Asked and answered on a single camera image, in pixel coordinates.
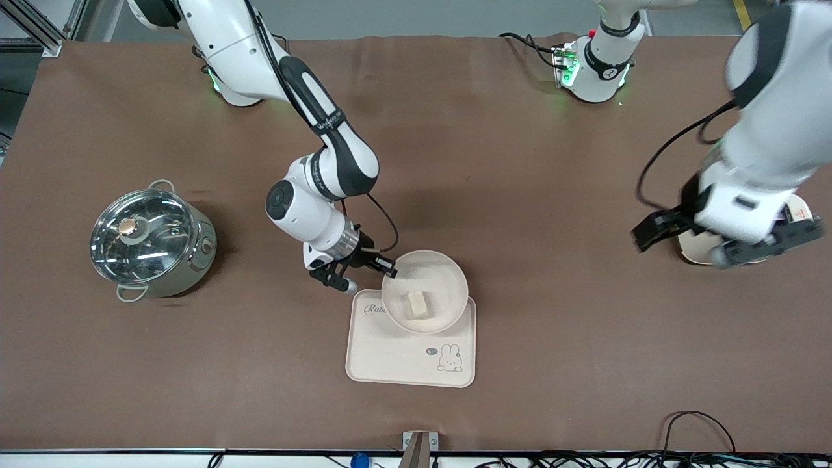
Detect cream two-slot toaster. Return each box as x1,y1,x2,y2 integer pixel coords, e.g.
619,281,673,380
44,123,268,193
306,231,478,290
677,194,815,267

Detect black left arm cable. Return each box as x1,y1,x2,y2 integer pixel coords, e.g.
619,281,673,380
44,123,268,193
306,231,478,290
636,99,740,212

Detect steel pot with glass lid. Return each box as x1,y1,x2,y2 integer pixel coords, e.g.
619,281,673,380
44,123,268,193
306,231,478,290
91,180,218,304

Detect cream rabbit print tray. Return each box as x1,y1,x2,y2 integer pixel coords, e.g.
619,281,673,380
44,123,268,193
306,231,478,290
345,289,477,389

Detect black base cable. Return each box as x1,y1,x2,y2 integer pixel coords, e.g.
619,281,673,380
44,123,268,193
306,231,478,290
499,32,561,70

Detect black cable bundle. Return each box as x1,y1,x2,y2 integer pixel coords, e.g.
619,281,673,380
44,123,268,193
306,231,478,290
474,451,832,468

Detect glass pot lid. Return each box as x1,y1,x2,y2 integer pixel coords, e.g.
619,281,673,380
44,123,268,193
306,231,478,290
89,188,195,285

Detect black looped cable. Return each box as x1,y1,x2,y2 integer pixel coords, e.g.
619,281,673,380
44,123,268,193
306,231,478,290
662,410,737,456

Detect round cream plate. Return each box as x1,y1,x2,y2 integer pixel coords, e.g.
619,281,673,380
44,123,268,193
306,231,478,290
380,250,469,336

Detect aluminium frame profile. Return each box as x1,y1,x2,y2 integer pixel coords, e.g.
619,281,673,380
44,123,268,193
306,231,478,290
0,0,90,59

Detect small cream bun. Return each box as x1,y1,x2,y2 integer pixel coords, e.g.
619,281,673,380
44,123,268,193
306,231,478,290
407,291,434,320

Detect grey metal bracket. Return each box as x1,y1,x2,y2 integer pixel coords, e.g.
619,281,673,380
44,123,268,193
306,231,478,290
401,430,440,468

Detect brown table cover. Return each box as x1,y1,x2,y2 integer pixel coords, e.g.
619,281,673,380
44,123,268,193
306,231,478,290
0,34,832,454

